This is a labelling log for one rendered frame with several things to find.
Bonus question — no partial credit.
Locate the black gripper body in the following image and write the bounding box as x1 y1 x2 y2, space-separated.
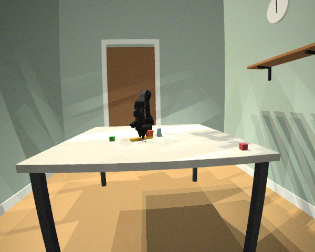
135 117 152 130

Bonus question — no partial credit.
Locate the yellow bar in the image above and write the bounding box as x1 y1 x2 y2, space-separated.
130 130 153 142

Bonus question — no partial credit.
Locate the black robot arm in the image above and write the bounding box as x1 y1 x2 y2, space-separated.
130 89 154 128

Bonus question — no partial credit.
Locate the small green block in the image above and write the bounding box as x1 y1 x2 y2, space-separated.
109 136 116 142

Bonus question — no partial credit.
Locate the small red cube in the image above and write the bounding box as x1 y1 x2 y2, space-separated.
239 143 248 151

